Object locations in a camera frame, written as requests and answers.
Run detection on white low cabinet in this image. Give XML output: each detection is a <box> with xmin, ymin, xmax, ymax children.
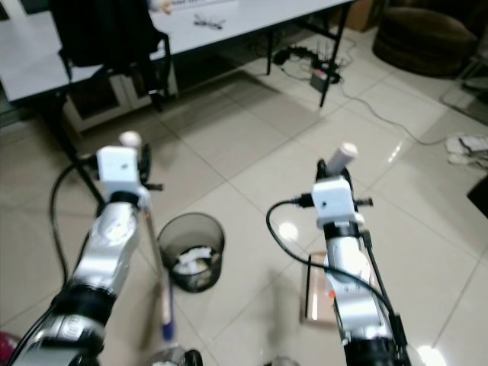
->
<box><xmin>63</xmin><ymin>72</ymin><xmax>170</xmax><ymax>134</ymax></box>

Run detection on dark translucent waste bin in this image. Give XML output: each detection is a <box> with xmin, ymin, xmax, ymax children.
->
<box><xmin>158</xmin><ymin>212</ymin><xmax>226</xmax><ymax>294</ymax></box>

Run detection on black power strip with plugs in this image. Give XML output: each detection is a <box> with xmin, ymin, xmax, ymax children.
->
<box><xmin>273</xmin><ymin>44</ymin><xmax>344</xmax><ymax>87</ymax></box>

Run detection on black bag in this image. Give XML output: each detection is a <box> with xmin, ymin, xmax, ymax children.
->
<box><xmin>50</xmin><ymin>0</ymin><xmax>173</xmax><ymax>114</ymax></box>

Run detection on white crumpled paper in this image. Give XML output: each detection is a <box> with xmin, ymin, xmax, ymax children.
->
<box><xmin>445</xmin><ymin>133</ymin><xmax>488</xmax><ymax>169</ymax></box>

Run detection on white folding table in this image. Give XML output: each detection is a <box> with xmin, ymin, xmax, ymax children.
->
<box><xmin>0</xmin><ymin>0</ymin><xmax>361</xmax><ymax>207</ymax></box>

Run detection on black eyeglasses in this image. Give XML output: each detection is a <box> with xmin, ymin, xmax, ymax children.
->
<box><xmin>193</xmin><ymin>13</ymin><xmax>226</xmax><ymax>31</ymax></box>

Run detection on brown round pouf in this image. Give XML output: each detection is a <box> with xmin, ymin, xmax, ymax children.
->
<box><xmin>372</xmin><ymin>5</ymin><xmax>483</xmax><ymax>78</ymax></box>

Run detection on grey robot foot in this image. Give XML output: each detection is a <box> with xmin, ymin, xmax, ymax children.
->
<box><xmin>151</xmin><ymin>346</ymin><xmax>204</xmax><ymax>366</ymax></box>

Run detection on pink plastic object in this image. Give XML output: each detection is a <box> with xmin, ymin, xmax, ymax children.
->
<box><xmin>0</xmin><ymin>331</ymin><xmax>21</xmax><ymax>366</ymax></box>

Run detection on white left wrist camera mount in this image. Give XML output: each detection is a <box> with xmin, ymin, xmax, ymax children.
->
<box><xmin>96</xmin><ymin>146</ymin><xmax>146</xmax><ymax>202</ymax></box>

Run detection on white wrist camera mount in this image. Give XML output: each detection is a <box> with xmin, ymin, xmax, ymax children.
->
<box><xmin>96</xmin><ymin>146</ymin><xmax>146</xmax><ymax>202</ymax></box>
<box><xmin>312</xmin><ymin>175</ymin><xmax>364</xmax><ymax>230</ymax></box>

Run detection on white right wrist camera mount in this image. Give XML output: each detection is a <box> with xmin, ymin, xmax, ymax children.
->
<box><xmin>312</xmin><ymin>175</ymin><xmax>364</xmax><ymax>230</ymax></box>

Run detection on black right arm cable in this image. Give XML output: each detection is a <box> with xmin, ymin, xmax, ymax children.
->
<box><xmin>265</xmin><ymin>195</ymin><xmax>409</xmax><ymax>359</ymax></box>

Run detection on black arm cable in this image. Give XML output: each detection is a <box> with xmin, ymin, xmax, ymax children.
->
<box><xmin>265</xmin><ymin>195</ymin><xmax>409</xmax><ymax>359</ymax></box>
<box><xmin>50</xmin><ymin>156</ymin><xmax>100</xmax><ymax>246</ymax></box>

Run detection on grey floor cable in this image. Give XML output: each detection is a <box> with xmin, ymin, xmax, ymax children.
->
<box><xmin>339</xmin><ymin>76</ymin><xmax>452</xmax><ymax>146</ymax></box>

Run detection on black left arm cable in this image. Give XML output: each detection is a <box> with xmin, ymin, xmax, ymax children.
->
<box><xmin>50</xmin><ymin>156</ymin><xmax>100</xmax><ymax>246</ymax></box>

